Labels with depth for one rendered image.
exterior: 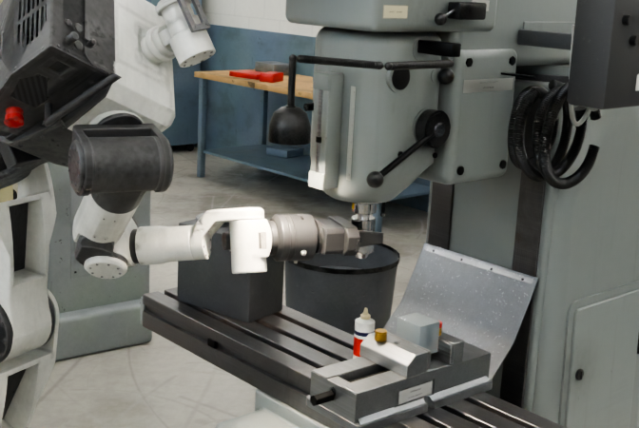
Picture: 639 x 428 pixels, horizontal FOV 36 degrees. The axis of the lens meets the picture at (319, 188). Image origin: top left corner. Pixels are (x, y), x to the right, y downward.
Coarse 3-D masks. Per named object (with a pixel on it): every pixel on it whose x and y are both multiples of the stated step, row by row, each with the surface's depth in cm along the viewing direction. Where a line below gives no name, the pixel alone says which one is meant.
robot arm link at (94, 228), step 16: (80, 208) 172; (96, 208) 165; (80, 224) 173; (96, 224) 169; (112, 224) 169; (80, 240) 174; (96, 240) 174; (112, 240) 175; (80, 256) 177; (96, 256) 177; (112, 256) 177; (96, 272) 180; (112, 272) 180
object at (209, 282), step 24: (216, 240) 218; (192, 264) 223; (216, 264) 219; (192, 288) 224; (216, 288) 220; (240, 288) 216; (264, 288) 218; (216, 312) 221; (240, 312) 217; (264, 312) 220
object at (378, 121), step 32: (320, 32) 180; (352, 32) 175; (384, 32) 173; (416, 32) 177; (384, 64) 172; (352, 96) 175; (384, 96) 174; (416, 96) 178; (352, 128) 176; (384, 128) 175; (352, 160) 177; (384, 160) 176; (416, 160) 182; (352, 192) 179; (384, 192) 181
